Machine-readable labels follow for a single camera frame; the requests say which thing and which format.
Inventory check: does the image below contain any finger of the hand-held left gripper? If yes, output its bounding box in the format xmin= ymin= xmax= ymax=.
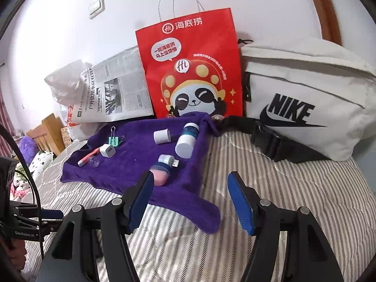
xmin=6 ymin=220 xmax=61 ymax=239
xmin=9 ymin=201 xmax=64 ymax=221

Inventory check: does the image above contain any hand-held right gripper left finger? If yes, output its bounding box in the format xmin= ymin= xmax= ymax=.
xmin=35 ymin=170 xmax=155 ymax=282

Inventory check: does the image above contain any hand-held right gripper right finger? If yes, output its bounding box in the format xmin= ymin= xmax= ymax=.
xmin=227 ymin=170 xmax=344 ymax=282

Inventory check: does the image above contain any pink jar with blue lid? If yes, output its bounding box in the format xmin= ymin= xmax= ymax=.
xmin=149 ymin=154 xmax=174 ymax=186

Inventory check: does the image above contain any white cylindrical cap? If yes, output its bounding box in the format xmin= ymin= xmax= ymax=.
xmin=153 ymin=129 xmax=171 ymax=144

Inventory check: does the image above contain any person's left hand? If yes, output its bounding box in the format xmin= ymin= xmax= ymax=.
xmin=7 ymin=239 xmax=27 ymax=280

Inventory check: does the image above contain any pile of plush toys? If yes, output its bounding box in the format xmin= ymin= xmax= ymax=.
xmin=10 ymin=167 xmax=33 ymax=203

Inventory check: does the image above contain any white spotted plush toy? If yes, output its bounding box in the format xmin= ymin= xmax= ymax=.
xmin=29 ymin=150 xmax=55 ymax=180

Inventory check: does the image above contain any purple towel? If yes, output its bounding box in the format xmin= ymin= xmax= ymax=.
xmin=60 ymin=112 xmax=228 ymax=235

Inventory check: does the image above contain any striped bed quilt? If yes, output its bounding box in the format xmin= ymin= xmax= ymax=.
xmin=20 ymin=131 xmax=376 ymax=282

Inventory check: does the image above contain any green binder clip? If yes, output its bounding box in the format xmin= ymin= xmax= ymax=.
xmin=109 ymin=126 xmax=126 ymax=147

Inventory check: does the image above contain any white bottle with blue band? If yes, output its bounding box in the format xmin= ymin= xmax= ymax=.
xmin=175 ymin=122 xmax=201 ymax=159

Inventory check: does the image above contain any red patterned curtain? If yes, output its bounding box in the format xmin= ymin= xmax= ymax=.
xmin=0 ymin=88 xmax=15 ymax=141

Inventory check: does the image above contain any newspaper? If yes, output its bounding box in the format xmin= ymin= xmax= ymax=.
xmin=70 ymin=45 xmax=155 ymax=124

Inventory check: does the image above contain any white plastic shopping bag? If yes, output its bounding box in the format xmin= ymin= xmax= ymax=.
xmin=44 ymin=59 xmax=103 ymax=141

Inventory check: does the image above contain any white waist bag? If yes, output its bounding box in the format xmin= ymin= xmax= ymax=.
xmin=220 ymin=37 xmax=376 ymax=163

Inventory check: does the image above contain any red panda paper bag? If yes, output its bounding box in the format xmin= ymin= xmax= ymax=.
xmin=135 ymin=0 xmax=244 ymax=119

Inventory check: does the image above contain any wooden headboard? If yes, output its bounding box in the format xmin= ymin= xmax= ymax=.
xmin=304 ymin=0 xmax=343 ymax=45

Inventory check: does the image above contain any black cable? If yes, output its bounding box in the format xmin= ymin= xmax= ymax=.
xmin=0 ymin=123 xmax=47 ymax=268

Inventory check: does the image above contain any light wooden bed frame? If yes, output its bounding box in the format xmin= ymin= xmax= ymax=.
xmin=26 ymin=113 xmax=71 ymax=156

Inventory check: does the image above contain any white wall switch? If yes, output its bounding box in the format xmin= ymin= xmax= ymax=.
xmin=89 ymin=0 xmax=105 ymax=18

